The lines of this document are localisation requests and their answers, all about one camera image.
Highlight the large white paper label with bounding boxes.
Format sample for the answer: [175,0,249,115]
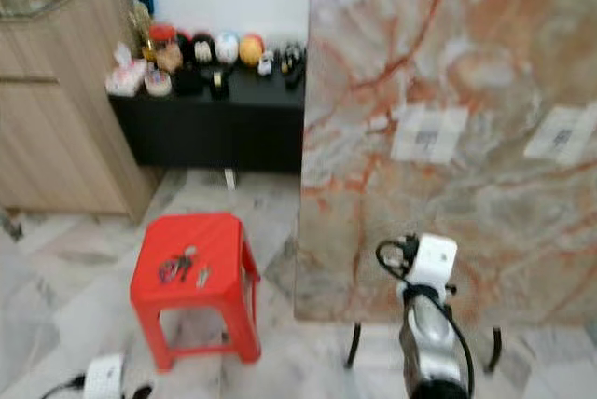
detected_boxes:
[390,104,469,166]

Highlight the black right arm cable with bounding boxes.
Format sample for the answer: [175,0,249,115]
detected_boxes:
[376,239,475,396]

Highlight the gold trophy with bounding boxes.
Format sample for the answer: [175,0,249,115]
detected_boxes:
[130,4,155,60]

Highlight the red plastic stool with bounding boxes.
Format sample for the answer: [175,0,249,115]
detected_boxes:
[130,213,262,372]

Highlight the round white tin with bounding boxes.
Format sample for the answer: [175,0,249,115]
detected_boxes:
[145,70,172,98]

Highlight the brown figurine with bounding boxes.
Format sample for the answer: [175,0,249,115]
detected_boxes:
[156,43,183,74]

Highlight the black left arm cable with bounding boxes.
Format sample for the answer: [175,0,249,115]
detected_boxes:
[42,375,87,393]

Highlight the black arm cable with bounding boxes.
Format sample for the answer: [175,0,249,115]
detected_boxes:
[42,375,87,393]
[376,239,475,396]

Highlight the key bunch with red tag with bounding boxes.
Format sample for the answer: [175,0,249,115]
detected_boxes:
[159,245,199,286]

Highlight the orange egg ornament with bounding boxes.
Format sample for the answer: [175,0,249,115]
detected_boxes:
[239,34,264,67]

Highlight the white pink tissue pack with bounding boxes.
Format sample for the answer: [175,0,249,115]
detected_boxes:
[106,43,147,97]

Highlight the black box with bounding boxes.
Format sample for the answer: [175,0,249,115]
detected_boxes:
[174,65,204,95]

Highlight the black egg ornament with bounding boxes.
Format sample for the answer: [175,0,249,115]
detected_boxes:
[192,33,216,65]

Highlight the black low sideboard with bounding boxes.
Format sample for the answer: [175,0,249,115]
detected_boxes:
[109,62,307,191]

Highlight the small white paper label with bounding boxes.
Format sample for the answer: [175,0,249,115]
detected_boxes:
[522,104,597,163]

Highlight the red lidded jar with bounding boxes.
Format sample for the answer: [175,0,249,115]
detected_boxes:
[148,23,177,46]

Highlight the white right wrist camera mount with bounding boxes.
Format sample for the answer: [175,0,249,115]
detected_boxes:
[409,233,459,291]

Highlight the white egg ornament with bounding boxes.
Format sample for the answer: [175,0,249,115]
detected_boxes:
[215,32,239,65]

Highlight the black jar with yellow label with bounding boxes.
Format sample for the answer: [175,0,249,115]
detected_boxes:
[209,68,230,98]

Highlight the marble pattern table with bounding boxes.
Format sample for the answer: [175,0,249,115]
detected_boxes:
[294,0,597,374]

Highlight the light wooden cabinet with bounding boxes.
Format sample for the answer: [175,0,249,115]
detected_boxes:
[0,0,160,224]

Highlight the black bottle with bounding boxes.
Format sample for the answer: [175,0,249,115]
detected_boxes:
[281,44,306,90]

